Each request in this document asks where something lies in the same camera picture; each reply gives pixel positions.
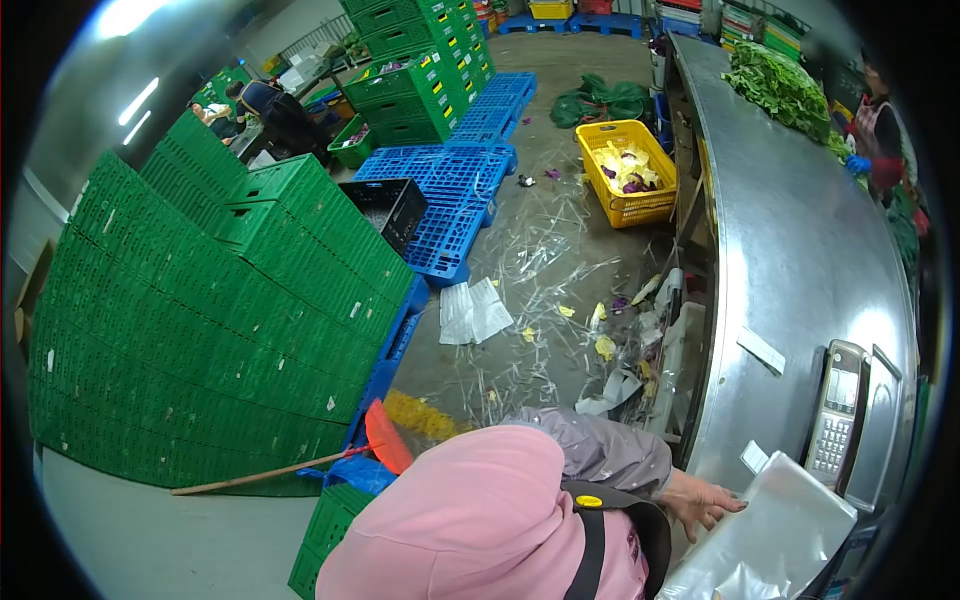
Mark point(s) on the row of blue pallets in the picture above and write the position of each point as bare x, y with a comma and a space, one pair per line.
457, 180

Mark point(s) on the person's left thumb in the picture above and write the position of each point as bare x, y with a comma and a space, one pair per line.
688, 529

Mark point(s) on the blue pallet under crates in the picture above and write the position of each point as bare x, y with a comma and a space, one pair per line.
390, 352

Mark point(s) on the small white label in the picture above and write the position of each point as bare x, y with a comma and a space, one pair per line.
754, 456

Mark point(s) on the long white label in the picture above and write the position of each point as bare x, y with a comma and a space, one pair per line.
760, 351

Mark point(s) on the person's body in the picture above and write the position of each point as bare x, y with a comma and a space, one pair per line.
480, 517

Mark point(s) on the yellow mesh netting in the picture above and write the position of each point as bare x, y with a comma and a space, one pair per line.
420, 414

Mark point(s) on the blue plastic bag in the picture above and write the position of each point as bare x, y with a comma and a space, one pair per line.
360, 472

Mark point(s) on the yellow plastic basket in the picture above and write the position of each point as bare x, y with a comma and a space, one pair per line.
628, 196

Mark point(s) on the white plastic sheets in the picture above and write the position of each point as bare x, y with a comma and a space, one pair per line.
472, 313

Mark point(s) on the large stack of green crates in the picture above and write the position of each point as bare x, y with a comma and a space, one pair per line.
195, 322

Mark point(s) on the green crate with produce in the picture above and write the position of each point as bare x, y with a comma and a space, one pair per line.
351, 146

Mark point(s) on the stack of clear plastic bags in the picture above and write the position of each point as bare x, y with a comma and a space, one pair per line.
772, 532

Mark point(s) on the single green crate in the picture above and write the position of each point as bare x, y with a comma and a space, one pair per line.
326, 532

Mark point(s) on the pile of leafy greens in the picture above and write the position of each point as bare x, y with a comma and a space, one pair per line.
780, 86

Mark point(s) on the tall stack of labelled crates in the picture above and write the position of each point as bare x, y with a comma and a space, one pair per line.
420, 67

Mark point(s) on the person's left hand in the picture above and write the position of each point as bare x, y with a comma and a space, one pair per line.
694, 496

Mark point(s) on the green net bag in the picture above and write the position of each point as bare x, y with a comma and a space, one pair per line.
600, 101

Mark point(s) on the person's left fingers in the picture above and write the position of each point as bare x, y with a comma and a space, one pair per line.
726, 504

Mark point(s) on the black plastic crate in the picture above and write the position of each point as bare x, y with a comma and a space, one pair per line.
386, 210

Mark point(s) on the electronic weighing scale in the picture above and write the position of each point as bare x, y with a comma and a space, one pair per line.
836, 420

